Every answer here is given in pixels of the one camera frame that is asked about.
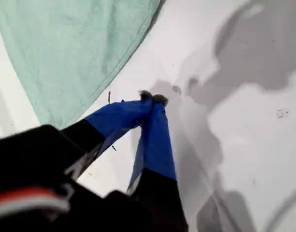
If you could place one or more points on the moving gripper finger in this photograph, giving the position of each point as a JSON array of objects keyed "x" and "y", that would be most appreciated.
[{"x": 157, "y": 149}]

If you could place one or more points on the pale green T-shirt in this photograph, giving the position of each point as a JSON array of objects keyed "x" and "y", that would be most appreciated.
[{"x": 65, "y": 48}]

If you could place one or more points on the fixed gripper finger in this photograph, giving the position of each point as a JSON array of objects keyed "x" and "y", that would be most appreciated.
[{"x": 118, "y": 113}]

